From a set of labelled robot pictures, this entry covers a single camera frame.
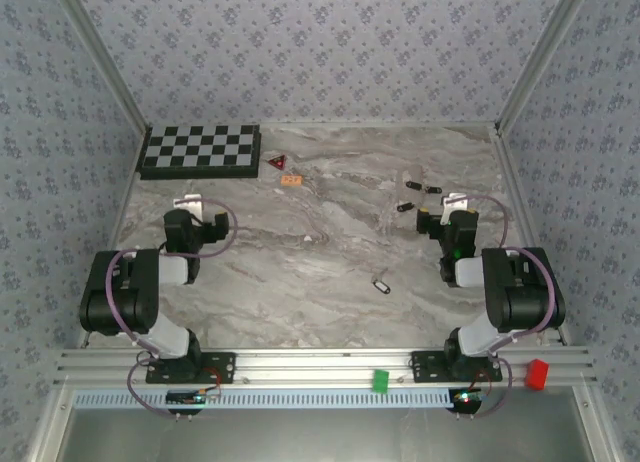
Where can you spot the key with black head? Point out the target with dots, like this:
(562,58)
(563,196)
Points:
(433,188)
(413,184)
(406,207)

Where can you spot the key with white-label tag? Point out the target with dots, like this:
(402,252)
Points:
(383,286)

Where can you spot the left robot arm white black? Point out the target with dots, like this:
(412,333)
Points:
(135,302)

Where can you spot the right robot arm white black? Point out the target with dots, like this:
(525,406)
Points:
(520,292)

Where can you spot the black grey checkerboard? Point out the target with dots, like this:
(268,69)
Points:
(200,149)

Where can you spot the orange rectangular tag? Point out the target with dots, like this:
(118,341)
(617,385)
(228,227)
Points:
(290,181)

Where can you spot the red triangle tag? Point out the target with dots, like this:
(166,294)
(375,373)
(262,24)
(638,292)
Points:
(276,163)

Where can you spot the green block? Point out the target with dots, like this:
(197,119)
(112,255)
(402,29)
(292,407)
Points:
(381,380)

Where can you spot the red block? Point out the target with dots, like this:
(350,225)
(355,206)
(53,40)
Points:
(536,374)

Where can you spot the right circuit board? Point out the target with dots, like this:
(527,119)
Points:
(469,397)

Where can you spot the circuit board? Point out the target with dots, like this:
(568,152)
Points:
(469,397)
(186,398)

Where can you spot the left circuit board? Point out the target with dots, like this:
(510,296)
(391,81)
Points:
(186,398)

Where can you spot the grey metal sheet panel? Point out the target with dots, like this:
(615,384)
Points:
(320,437)

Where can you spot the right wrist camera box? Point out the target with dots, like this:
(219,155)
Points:
(455,204)

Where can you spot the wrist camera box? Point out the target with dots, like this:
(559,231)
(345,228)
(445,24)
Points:
(455,204)
(192,204)

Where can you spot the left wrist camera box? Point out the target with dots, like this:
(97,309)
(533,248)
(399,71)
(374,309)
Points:
(192,204)

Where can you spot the aluminium side rail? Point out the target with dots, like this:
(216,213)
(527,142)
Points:
(522,207)
(124,207)

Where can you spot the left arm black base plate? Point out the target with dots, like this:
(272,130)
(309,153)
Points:
(220,369)

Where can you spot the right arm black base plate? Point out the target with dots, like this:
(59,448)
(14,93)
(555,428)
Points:
(425,369)

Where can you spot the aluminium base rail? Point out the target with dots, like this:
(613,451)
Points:
(310,367)

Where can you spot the aluminium frame post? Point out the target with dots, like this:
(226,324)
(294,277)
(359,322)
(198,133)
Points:
(541,57)
(102,57)

